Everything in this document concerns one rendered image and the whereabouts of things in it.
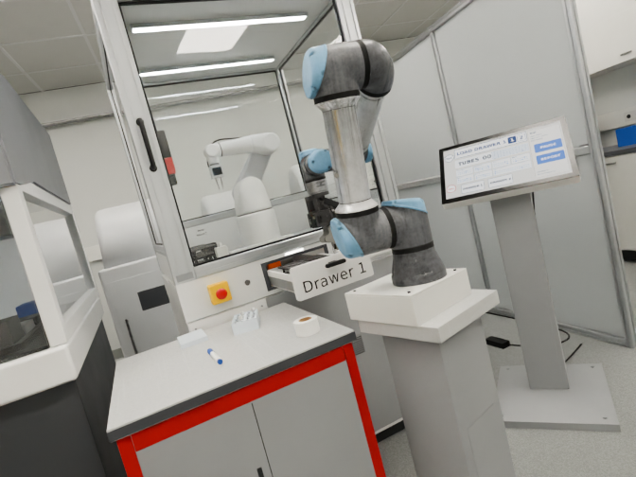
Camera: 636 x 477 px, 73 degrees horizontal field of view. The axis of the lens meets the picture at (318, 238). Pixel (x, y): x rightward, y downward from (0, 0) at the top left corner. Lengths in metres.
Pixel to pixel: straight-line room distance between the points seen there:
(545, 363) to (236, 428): 1.48
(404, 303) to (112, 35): 1.32
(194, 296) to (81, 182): 3.50
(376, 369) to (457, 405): 0.79
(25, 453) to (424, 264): 1.23
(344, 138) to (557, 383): 1.57
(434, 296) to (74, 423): 1.10
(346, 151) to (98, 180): 4.09
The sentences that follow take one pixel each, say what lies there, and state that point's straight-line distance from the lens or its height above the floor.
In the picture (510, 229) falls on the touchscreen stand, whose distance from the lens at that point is 2.02.
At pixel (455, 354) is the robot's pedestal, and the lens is 1.20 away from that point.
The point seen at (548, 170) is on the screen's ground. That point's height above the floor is 1.00.
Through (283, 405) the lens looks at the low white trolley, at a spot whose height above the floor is 0.64.
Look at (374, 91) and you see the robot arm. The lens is 1.18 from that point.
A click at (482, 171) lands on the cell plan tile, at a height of 1.06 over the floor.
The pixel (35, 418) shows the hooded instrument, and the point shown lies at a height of 0.72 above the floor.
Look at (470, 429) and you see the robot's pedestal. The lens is 1.29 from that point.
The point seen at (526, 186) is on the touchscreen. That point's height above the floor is 0.96.
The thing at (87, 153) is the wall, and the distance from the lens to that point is 5.03.
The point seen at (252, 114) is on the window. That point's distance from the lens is 1.76.
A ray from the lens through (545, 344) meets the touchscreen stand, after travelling 2.18.
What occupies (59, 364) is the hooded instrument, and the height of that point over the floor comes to 0.86.
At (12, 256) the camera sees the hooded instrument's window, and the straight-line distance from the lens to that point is 1.41.
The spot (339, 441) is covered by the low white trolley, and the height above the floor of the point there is 0.48.
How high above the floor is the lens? 1.13
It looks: 6 degrees down
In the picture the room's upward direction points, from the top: 14 degrees counter-clockwise
